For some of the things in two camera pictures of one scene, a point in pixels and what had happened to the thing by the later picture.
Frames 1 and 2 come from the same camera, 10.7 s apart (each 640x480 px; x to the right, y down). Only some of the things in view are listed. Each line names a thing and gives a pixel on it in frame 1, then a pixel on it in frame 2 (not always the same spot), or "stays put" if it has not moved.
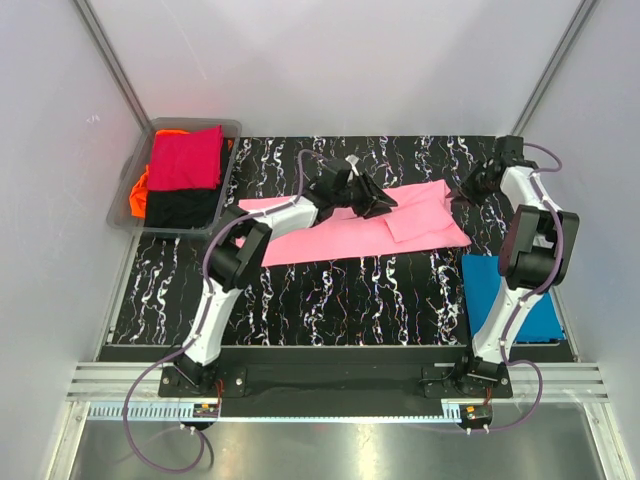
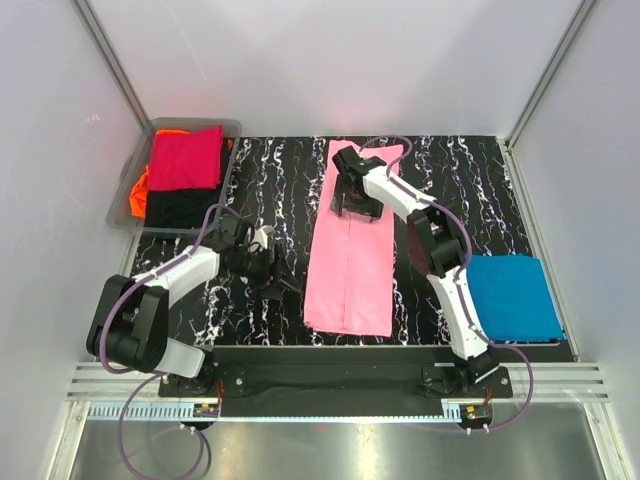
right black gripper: x=464 y=194 → x=372 y=208
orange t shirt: x=140 y=186 stays put
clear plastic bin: x=175 y=178 stays put
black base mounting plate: x=335 y=381 stays put
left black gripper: x=373 y=202 → x=284 y=275
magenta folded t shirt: x=186 y=161 stays put
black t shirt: x=189 y=208 stays put
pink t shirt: x=423 y=218 → x=349 y=279
